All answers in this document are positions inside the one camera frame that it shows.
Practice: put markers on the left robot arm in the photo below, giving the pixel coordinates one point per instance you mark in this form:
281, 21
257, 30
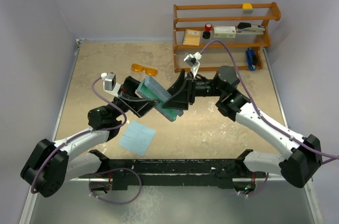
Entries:
51, 163

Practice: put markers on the white red box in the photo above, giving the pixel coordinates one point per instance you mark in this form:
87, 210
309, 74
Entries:
224, 31

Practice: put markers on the spiral brown notebook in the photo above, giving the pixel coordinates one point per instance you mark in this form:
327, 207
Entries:
191, 37

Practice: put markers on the light blue cleaning cloth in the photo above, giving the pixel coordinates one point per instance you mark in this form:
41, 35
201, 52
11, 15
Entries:
137, 138

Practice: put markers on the red black stamp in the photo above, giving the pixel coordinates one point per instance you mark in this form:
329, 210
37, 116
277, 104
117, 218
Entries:
207, 31

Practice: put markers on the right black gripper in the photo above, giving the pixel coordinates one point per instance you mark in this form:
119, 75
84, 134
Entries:
186, 95

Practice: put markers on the blue black scissors tool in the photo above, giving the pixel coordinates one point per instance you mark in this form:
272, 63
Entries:
251, 59

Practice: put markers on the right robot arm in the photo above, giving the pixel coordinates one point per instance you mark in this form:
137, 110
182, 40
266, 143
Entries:
298, 157

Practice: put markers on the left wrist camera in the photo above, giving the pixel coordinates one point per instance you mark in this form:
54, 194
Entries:
110, 84

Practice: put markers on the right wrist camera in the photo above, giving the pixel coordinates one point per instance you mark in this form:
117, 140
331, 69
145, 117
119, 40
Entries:
193, 60

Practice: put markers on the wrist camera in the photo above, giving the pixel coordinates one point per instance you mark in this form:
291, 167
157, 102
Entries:
110, 84
193, 60

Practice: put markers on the orange sunglasses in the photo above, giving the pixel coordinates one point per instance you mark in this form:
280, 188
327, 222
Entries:
148, 71

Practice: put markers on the grey glasses case green lining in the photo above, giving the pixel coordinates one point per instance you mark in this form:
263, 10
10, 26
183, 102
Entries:
152, 89

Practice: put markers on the black white stapler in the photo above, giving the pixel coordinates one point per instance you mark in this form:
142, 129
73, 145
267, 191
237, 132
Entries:
246, 28

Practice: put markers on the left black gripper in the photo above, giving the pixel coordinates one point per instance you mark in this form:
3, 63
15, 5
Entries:
140, 106

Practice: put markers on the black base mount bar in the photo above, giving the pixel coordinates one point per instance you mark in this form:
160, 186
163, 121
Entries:
172, 172

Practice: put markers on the wooden shelf rack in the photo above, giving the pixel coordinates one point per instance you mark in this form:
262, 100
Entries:
236, 25

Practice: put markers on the yellow grey sponge block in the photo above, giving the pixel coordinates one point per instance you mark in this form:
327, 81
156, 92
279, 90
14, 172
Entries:
247, 8

